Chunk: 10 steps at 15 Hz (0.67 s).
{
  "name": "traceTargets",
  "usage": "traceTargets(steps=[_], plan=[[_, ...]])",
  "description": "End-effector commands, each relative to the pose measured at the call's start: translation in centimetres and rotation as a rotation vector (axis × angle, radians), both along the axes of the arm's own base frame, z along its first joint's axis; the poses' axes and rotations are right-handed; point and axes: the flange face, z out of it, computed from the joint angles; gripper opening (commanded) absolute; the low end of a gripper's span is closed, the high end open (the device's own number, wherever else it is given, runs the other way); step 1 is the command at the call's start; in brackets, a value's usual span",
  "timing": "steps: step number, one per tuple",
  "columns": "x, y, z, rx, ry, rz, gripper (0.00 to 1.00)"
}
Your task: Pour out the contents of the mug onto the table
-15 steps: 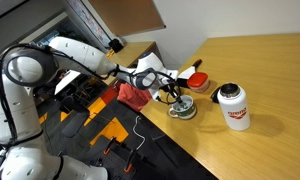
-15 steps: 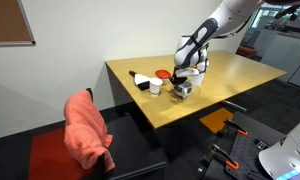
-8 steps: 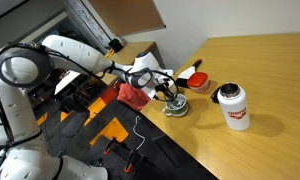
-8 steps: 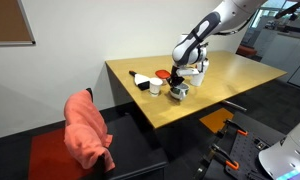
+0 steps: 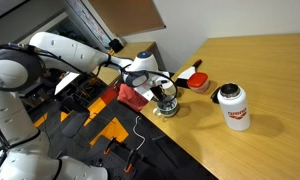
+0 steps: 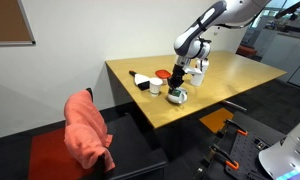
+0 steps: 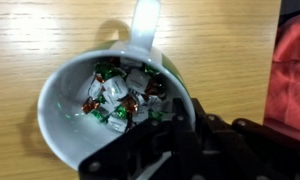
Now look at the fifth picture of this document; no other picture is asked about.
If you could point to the small yellow object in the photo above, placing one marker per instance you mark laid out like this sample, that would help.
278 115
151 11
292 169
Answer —
111 52

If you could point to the black bottle lid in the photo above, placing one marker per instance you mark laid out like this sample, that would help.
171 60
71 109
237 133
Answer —
215 95

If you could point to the white bottle with red print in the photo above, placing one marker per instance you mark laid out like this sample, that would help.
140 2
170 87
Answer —
236 111

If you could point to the salmon red towel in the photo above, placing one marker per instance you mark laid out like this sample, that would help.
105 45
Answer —
131 96

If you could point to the red bowl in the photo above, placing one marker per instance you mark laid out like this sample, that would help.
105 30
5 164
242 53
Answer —
198 81

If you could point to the black orange clamp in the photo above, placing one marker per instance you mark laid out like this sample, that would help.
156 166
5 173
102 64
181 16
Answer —
108 146
129 163

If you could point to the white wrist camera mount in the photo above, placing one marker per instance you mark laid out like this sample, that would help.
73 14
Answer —
146 93

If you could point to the framed printed wall board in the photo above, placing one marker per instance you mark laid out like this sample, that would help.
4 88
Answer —
90 20

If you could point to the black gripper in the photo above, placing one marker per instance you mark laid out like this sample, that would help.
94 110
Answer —
157 91

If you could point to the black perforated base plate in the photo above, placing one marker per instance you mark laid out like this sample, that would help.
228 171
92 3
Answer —
116 164

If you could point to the small black box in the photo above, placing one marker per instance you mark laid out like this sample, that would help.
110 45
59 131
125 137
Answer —
116 45

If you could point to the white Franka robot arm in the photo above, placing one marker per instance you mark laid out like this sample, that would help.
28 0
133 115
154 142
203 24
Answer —
66 50

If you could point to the brown cork board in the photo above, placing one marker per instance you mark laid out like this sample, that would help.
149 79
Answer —
126 16

